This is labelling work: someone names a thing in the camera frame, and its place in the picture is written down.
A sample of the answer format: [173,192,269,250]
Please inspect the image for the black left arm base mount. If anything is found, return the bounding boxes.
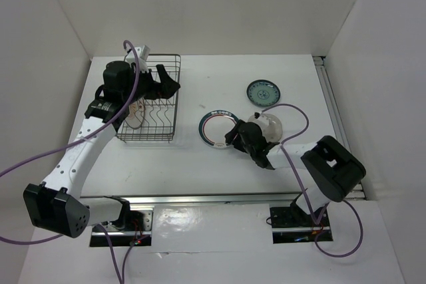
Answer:
[101,207,154,247]

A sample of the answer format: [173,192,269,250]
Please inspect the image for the clear round plate stand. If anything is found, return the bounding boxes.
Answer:
[247,113,283,144]

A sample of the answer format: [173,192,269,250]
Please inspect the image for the white plate green red rings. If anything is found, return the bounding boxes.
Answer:
[198,108,239,149]

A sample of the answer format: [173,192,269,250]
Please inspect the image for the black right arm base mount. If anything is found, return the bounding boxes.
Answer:
[266,206,333,244]

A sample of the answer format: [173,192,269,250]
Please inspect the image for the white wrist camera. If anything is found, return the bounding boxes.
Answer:
[124,45,150,69]
[253,112,270,125]

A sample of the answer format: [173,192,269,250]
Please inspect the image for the grey wire dish rack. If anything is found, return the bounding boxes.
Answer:
[116,54,181,144]

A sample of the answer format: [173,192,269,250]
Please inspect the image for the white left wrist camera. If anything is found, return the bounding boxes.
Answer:
[124,45,150,69]

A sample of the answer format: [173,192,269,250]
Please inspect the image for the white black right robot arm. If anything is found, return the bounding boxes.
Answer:
[225,120,366,225]

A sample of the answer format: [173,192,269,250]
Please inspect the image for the aluminium front rail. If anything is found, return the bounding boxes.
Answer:
[126,192,300,206]

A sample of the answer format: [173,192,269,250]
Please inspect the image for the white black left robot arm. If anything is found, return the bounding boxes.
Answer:
[23,61,180,238]

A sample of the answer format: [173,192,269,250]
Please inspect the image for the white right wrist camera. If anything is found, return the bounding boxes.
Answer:
[253,112,270,125]

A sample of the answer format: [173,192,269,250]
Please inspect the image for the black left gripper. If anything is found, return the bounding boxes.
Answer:
[122,64,180,104]

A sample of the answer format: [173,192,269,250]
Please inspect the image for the small blue patterned plate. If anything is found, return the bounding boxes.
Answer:
[246,79,281,108]

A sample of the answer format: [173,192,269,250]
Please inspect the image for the white plate orange sunburst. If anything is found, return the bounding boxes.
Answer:
[125,98,146,130]

